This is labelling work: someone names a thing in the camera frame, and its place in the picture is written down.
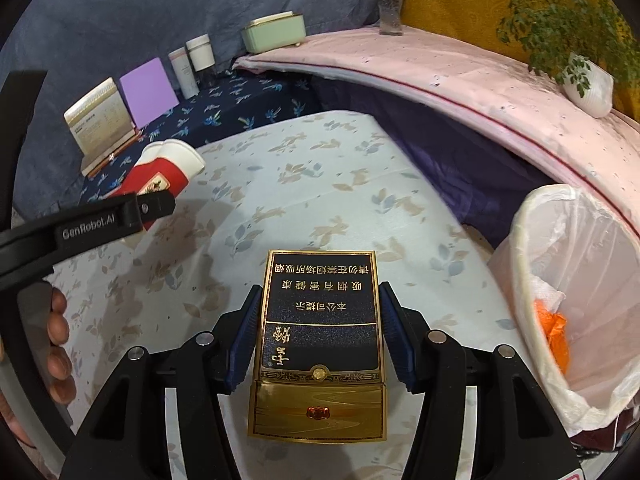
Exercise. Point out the navy floral cloth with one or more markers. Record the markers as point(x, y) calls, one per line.
point(240, 105)

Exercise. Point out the dark purple cloth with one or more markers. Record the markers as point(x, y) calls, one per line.
point(440, 160)

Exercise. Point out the black and gold cigarette box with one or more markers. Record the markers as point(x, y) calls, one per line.
point(317, 310)

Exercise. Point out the green leafy plant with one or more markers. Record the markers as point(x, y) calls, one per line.
point(545, 25)

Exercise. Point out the red and white paper cup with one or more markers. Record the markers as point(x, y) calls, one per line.
point(165, 170)

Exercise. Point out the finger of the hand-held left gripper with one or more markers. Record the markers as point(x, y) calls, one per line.
point(157, 206)

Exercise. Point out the glass vase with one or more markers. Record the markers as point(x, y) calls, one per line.
point(390, 10)

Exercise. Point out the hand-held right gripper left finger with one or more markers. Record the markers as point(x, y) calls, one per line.
point(245, 340)

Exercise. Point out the orange plastic bag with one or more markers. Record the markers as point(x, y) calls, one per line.
point(552, 330)

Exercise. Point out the pale floral tablecloth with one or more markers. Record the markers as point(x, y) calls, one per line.
point(350, 185)

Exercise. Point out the purple notepad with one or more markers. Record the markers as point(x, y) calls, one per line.
point(147, 90)

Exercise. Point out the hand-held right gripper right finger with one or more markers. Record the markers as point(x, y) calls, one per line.
point(396, 340)

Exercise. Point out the white plant pot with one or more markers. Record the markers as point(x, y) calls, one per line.
point(595, 90)

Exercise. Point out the green tissue box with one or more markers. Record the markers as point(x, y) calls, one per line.
point(275, 35)

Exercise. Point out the person's left hand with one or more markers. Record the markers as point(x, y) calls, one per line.
point(59, 330)

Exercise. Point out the dark red cloth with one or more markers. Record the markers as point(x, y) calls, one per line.
point(600, 435)

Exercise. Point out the cream box on stand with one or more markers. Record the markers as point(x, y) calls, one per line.
point(97, 120)

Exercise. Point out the trash bin with white liner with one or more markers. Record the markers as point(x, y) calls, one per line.
point(600, 260)

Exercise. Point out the white lidded jar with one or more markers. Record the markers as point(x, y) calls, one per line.
point(200, 55)

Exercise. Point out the white bottle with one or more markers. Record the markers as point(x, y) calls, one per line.
point(182, 72)

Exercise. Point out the blue grey cloth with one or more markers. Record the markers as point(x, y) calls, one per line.
point(100, 25)

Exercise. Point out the pink cloth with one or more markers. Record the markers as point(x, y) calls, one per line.
point(450, 75)

